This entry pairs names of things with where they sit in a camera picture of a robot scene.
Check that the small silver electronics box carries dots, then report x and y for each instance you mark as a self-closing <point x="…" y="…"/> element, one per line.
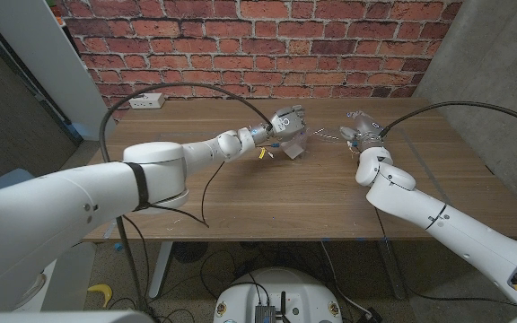
<point x="265" y="314"/>

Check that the small blue block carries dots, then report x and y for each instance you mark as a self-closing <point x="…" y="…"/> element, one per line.
<point x="119" y="247"/>

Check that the white robot torso base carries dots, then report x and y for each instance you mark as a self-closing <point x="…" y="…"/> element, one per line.
<point x="285" y="287"/>

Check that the small white box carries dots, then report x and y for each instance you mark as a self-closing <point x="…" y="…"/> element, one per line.
<point x="295" y="148"/>

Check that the grey table leg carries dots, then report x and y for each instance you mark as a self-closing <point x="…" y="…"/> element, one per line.
<point x="391" y="269"/>

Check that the red brick printed backdrop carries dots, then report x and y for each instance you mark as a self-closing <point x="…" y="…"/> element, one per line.
<point x="258" y="45"/>

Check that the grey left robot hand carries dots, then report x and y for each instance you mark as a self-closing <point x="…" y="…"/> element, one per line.
<point x="287" y="123"/>

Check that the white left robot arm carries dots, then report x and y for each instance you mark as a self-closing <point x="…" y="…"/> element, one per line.
<point x="61" y="211"/>

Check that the white power strip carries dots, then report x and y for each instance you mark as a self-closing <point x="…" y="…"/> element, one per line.
<point x="146" y="101"/>

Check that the black round grille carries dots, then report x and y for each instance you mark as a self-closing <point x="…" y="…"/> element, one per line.
<point x="189" y="252"/>

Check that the white table leg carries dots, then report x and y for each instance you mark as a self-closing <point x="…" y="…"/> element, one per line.
<point x="160" y="269"/>

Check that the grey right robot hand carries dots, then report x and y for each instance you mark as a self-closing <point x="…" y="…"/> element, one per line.
<point x="368" y="134"/>

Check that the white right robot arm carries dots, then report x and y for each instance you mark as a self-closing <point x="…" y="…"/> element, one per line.
<point x="442" y="224"/>

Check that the clear cellophane sheet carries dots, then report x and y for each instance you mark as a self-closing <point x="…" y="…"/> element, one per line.
<point x="326" y="133"/>

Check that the yellow banana toy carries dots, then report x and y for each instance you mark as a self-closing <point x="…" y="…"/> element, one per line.
<point x="101" y="289"/>

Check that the white partition panel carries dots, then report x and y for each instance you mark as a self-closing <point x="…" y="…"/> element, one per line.
<point x="47" y="58"/>

